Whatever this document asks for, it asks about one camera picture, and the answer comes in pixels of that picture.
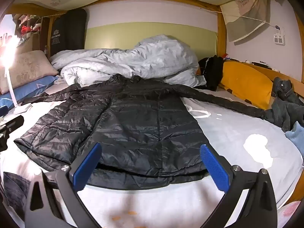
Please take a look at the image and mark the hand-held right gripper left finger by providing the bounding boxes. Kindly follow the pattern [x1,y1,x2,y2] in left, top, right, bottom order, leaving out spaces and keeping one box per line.
[25,143,102,228]

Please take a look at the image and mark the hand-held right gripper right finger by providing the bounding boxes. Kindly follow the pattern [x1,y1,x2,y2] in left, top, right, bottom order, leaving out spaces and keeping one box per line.
[200,144,277,228]

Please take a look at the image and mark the black puffer jacket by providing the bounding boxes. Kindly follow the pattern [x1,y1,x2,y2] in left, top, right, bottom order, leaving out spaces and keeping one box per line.
[14,74,276,190]

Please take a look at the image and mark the grey printed bed sheet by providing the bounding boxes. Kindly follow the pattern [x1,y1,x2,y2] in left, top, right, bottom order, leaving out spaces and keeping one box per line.
[0,85,303,228]

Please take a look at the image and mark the blue pillow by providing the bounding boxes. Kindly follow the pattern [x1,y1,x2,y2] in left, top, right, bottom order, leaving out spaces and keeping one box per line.
[0,75,59,107]

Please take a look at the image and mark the white desk lamp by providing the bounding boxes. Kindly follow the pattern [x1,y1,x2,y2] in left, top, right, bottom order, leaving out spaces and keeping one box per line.
[0,34,32,117]

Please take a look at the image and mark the dark grey fuzzy cloth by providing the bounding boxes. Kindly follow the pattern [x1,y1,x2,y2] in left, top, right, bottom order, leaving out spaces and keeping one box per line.
[2,171,31,213]

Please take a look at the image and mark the beige patterned pillow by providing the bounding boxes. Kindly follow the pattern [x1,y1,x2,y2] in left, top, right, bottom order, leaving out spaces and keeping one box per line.
[0,50,59,95]

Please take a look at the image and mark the pink floral cloth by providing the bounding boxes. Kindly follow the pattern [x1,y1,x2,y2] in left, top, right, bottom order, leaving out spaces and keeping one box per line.
[277,201,302,228]

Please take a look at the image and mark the light blue cloth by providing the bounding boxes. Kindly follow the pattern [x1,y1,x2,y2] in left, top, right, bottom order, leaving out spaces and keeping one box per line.
[284,121,304,158]

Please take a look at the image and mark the dark denim jeans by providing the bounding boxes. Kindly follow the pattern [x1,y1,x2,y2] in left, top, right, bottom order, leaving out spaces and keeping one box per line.
[271,77,304,131]

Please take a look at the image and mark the black cloth bundle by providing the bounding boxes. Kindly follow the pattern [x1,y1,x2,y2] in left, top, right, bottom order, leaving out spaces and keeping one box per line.
[198,55,225,91]

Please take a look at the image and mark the black hanging garment bag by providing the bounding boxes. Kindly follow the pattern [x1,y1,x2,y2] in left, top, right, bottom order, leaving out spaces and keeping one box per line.
[50,8,87,55]

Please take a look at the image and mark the light grey duvet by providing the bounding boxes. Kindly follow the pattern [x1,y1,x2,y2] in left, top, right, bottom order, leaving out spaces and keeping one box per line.
[51,35,207,88]

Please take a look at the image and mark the checked hanging curtain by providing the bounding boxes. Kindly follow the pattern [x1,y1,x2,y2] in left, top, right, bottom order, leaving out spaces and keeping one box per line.
[220,0,273,45]

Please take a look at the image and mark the wooden bed frame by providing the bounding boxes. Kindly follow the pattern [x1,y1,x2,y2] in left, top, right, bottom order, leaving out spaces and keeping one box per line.
[5,0,304,205]

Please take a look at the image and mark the white wall socket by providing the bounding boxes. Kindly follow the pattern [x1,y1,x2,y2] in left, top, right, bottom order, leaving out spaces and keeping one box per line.
[272,25,286,46]

